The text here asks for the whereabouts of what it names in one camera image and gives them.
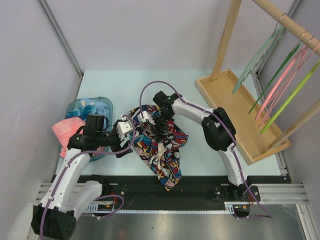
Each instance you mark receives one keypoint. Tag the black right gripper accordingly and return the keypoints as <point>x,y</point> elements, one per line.
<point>156,128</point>

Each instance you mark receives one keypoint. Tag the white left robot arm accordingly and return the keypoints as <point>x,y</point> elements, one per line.
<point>57,213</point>

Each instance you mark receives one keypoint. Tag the lime green hanger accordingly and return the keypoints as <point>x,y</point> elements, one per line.
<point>291,96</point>

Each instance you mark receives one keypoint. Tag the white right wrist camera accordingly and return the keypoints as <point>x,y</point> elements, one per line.
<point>145,117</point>

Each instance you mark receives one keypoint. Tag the wooden hanger rack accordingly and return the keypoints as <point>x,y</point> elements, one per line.
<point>257,135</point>

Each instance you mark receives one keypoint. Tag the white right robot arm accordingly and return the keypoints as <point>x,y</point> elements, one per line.
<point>218,130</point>

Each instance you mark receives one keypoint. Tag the light blue garment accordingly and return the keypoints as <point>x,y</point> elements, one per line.
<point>84,106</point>

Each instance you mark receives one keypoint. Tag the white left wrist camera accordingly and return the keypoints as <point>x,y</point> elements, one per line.
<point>124,127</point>

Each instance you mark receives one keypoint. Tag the dark green hanger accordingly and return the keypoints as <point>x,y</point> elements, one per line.
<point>275,77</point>

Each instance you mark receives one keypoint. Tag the pink hanger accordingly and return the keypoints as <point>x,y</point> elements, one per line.
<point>282,83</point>
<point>279,88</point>

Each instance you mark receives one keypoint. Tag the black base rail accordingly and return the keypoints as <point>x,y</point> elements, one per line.
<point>192,193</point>

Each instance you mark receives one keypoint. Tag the comic print shorts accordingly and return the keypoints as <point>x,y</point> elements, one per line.
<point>162,156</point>

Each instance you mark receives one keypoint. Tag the pale green hanger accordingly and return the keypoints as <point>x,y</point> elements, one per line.
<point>261,54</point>

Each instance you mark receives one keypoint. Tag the pink shark shorts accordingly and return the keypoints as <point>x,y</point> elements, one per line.
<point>64,130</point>

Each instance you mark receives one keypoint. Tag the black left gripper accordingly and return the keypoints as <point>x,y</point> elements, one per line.
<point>117,147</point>

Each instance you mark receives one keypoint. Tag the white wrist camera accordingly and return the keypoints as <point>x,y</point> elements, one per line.
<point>124,127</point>
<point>145,117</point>

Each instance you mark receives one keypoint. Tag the teal plastic basket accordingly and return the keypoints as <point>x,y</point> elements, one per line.
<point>95,124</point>

